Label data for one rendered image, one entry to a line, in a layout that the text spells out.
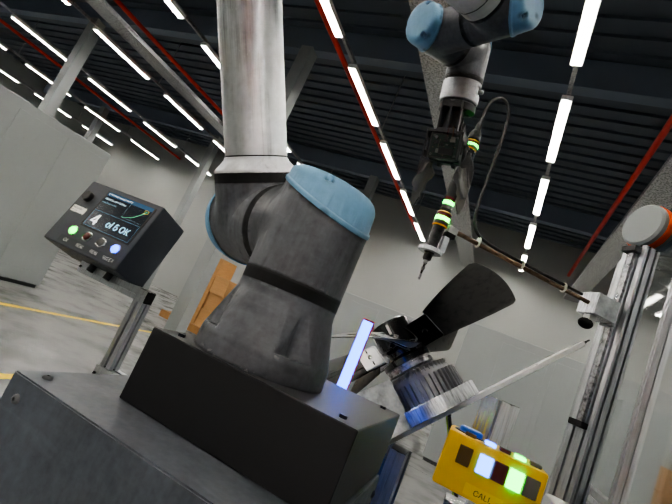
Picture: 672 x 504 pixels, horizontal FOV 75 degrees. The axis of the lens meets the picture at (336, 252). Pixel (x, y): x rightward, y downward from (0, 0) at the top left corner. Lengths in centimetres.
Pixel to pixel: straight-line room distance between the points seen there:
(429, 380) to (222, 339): 85
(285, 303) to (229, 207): 19
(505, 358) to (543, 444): 114
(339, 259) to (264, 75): 26
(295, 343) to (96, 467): 19
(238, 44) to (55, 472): 49
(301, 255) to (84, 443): 25
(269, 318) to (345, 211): 14
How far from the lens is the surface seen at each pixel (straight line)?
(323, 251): 46
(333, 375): 129
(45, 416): 46
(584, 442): 163
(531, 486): 82
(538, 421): 671
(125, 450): 41
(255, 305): 45
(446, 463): 82
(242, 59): 61
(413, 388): 123
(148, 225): 114
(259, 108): 59
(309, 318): 45
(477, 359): 670
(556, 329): 1359
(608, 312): 163
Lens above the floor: 114
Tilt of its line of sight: 9 degrees up
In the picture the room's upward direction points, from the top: 23 degrees clockwise
